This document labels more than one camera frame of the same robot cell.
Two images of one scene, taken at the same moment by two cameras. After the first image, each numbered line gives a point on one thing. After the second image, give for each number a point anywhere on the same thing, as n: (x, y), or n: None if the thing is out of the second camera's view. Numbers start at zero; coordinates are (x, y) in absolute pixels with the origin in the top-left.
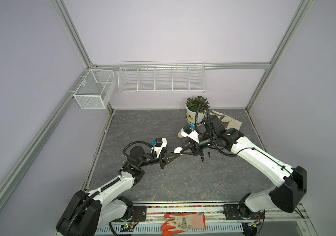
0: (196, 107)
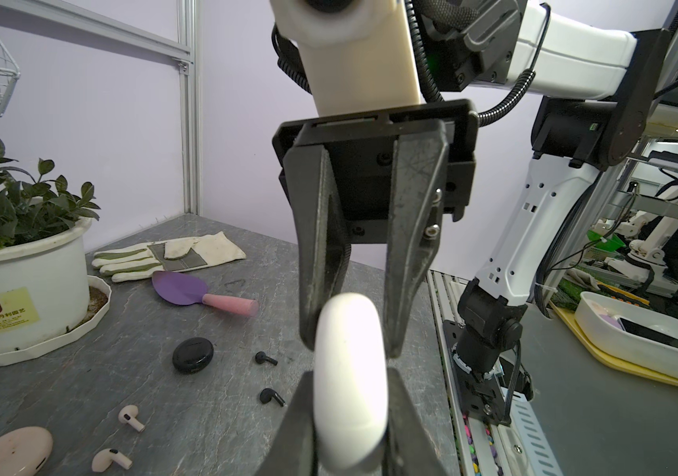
0: (25, 286)
